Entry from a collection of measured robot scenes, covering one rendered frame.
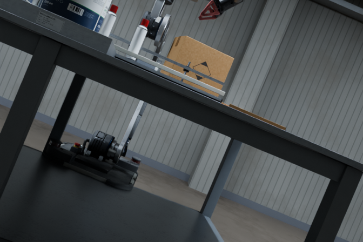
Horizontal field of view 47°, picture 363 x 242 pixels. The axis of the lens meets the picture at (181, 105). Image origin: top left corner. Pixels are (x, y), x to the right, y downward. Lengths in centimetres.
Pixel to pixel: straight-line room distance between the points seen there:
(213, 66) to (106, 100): 255
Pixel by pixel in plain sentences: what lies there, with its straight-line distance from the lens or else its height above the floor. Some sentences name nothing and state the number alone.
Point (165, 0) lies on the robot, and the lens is 247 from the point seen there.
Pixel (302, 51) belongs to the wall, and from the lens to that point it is 485.
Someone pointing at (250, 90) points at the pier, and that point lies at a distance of 442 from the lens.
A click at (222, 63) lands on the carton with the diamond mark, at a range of 228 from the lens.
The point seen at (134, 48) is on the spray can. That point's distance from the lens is 199.
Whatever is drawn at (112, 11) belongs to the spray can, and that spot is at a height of 105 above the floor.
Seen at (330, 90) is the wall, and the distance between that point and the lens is 493.
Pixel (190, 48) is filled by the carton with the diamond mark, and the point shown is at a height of 107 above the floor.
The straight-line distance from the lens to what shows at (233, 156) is 252.
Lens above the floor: 79
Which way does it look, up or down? level
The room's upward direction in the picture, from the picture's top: 23 degrees clockwise
